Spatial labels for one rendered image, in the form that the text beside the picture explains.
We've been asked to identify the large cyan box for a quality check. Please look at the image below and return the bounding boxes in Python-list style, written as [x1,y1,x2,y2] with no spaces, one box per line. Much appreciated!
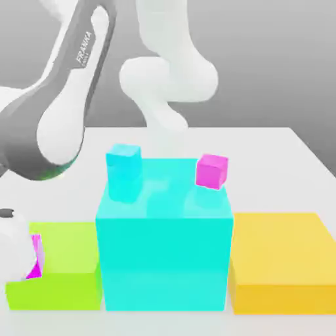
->
[94,157,235,312]

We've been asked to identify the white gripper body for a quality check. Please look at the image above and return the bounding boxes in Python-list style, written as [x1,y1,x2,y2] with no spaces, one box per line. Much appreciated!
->
[0,214,38,282]

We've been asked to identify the large green box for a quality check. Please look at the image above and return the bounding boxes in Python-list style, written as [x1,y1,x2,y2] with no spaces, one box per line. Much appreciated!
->
[5,221,104,311]

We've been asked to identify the small magenta cube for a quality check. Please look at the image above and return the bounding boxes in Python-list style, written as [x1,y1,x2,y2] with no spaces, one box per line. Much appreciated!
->
[25,233,43,280]
[195,154,229,191]

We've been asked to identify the large yellow box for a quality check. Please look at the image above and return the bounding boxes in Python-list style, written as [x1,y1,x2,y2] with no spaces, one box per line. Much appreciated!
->
[227,211,336,316]

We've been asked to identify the small cyan cube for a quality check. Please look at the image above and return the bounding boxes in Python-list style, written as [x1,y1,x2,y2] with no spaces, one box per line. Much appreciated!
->
[105,143,143,205]

